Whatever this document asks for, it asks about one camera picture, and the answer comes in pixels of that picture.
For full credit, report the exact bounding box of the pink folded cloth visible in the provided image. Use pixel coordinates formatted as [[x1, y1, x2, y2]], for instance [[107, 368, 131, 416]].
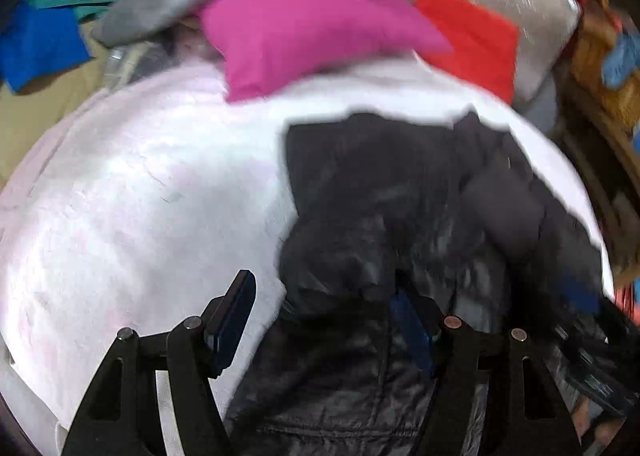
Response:
[[197, 0, 453, 102]]

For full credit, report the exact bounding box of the light blue cloth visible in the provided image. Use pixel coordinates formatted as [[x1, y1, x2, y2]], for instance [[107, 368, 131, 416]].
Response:
[[600, 29, 640, 90]]

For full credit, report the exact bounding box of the orange-red folded cloth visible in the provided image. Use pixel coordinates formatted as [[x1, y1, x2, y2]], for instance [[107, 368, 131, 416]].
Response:
[[415, 0, 521, 102]]

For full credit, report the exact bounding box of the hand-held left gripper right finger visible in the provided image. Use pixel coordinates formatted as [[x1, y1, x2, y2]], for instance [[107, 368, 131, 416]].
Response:
[[392, 270, 583, 456]]

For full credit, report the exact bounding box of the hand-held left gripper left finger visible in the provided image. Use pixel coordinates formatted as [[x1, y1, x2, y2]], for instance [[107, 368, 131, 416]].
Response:
[[60, 270, 257, 456]]

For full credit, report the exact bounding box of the beige cloth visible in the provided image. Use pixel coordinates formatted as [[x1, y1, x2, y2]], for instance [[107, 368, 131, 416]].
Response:
[[0, 21, 126, 187]]

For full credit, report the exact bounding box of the white fluffy blanket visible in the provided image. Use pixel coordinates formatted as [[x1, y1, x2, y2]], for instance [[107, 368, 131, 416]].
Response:
[[0, 59, 616, 437]]

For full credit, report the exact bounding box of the black puffer jacket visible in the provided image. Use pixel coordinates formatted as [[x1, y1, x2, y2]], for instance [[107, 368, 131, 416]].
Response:
[[222, 106, 608, 456]]

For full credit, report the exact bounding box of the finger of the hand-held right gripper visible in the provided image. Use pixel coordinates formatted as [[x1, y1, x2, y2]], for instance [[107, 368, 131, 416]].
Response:
[[557, 273, 603, 319]]

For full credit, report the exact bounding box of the wicker basket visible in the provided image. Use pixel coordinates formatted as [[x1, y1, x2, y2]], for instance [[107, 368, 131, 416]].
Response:
[[570, 0, 640, 147]]

